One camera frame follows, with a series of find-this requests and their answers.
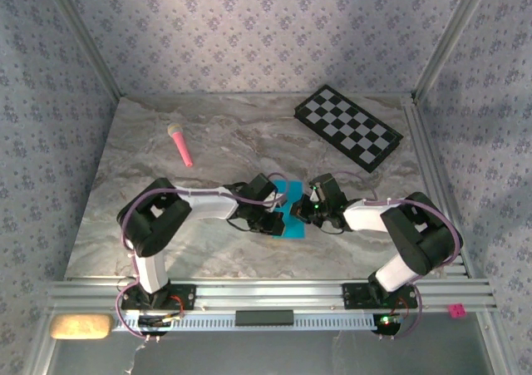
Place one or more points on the blue paper sheet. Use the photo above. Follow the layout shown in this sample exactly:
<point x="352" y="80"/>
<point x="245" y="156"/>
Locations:
<point x="295" y="229"/>

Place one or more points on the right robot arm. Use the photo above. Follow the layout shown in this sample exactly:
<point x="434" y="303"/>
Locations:
<point x="365" y="219"/>

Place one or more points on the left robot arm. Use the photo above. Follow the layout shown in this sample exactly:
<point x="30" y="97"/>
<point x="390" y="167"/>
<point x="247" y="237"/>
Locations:
<point x="208" y="206"/>

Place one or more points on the black white chessboard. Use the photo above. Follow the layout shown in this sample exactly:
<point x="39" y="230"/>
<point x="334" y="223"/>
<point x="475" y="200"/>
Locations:
<point x="345" y="121"/>

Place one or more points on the pink toy microphone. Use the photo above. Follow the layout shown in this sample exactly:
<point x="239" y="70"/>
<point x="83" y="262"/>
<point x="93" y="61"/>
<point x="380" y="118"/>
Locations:
<point x="180" y="144"/>

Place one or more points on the black round controller board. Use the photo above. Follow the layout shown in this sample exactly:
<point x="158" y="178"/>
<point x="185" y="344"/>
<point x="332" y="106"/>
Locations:
<point x="154" y="322"/>
<point x="386" y="324"/>

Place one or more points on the tan sponge block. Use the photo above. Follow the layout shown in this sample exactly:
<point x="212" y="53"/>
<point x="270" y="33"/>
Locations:
<point x="81" y="326"/>

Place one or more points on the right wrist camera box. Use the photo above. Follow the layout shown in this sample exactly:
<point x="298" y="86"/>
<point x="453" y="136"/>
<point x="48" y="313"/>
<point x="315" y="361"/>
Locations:
<point x="313" y="191"/>

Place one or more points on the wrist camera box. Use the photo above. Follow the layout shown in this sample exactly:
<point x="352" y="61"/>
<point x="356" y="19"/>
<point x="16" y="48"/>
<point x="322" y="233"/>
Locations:
<point x="277" y="201"/>
<point x="313" y="191"/>

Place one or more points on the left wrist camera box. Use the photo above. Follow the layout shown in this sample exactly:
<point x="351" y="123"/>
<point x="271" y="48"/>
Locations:
<point x="277" y="201"/>

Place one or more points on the long aluminium base rail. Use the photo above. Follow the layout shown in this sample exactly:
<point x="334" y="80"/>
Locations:
<point x="270" y="294"/>

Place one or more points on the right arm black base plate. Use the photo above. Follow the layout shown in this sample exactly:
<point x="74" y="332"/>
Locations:
<point x="355" y="296"/>

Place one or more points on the black box on duct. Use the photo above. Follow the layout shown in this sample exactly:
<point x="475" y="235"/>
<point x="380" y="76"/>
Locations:
<point x="264" y="317"/>

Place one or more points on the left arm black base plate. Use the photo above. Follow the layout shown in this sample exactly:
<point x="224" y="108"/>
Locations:
<point x="183" y="298"/>

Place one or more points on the aluminium side rail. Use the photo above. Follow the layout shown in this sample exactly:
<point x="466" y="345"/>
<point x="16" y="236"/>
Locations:
<point x="415" y="121"/>

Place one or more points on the aluminium frame post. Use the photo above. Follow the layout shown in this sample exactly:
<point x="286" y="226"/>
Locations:
<point x="451" y="38"/>
<point x="494" y="346"/>
<point x="39" y="350"/>
<point x="87" y="38"/>

